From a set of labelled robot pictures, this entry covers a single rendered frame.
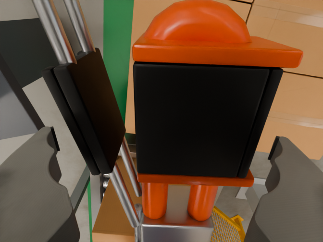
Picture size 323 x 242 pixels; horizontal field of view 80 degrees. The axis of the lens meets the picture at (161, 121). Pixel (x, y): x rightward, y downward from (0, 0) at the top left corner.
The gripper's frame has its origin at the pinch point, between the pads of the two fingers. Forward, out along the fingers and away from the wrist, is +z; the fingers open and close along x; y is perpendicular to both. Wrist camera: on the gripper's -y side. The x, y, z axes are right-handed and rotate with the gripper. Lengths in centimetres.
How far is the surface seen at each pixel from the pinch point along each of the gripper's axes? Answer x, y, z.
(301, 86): 56, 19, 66
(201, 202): 3.2, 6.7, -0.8
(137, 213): -2.0, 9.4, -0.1
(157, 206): -0.3, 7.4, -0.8
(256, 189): 88, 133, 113
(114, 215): -16, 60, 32
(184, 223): 2.0, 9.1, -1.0
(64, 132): -80, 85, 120
